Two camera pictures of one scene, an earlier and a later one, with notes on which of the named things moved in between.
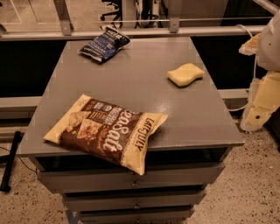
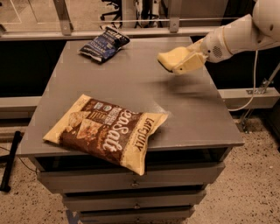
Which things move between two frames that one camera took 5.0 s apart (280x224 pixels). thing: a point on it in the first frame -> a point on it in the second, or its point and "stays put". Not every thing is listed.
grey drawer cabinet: x=185 y=157 stays put
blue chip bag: x=106 y=45 stays put
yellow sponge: x=185 y=75 -> x=169 y=59
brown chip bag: x=98 y=128 stays put
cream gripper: x=269 y=46 -> x=213 y=46
